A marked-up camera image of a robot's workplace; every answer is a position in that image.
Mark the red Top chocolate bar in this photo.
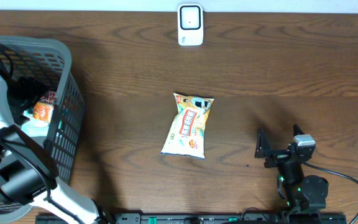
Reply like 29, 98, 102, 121
39, 90, 57, 105

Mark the small orange snack box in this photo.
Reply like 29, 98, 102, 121
33, 101, 54, 123

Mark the large yellow snack bag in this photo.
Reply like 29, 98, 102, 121
161, 93, 214, 159

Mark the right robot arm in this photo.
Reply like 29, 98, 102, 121
255, 125, 329, 212

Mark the white barcode scanner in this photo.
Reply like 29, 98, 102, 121
177, 4, 204, 46

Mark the grey plastic shopping basket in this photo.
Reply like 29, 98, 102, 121
0, 34, 86, 223

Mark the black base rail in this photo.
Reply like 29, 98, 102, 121
35, 212, 348, 224

